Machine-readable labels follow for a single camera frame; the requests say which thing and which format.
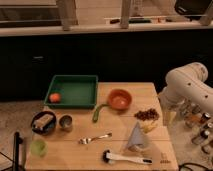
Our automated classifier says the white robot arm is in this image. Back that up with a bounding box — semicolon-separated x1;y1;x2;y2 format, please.
158;62;213;126

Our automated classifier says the green plastic tray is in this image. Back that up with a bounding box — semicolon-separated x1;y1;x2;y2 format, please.
44;75;98;109

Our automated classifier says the pile of red grapes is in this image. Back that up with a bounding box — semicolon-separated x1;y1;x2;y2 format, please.
134;108;159;121

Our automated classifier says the orange fruit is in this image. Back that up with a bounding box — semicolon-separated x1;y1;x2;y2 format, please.
49;93;61;103

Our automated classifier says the small metal cup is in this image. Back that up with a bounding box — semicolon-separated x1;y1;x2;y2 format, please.
59;115;72;132

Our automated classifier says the grey cone funnel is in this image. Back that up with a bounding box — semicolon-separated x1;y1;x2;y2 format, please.
126;123;149;152

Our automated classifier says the white black dish brush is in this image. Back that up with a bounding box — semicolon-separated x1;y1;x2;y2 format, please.
102;150;153;165

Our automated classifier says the dark bowl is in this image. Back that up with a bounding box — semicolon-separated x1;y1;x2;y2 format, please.
31;111;57;135

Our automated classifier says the beige sponge block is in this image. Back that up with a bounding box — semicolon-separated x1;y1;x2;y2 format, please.
34;114;53;130

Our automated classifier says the light green plastic cup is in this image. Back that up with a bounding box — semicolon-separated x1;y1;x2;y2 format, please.
30;139;47;157

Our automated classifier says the black stand with cable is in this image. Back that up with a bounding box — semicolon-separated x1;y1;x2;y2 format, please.
0;132;25;171

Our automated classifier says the black cable on floor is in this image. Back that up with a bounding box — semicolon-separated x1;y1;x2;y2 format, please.
178;162;213;171

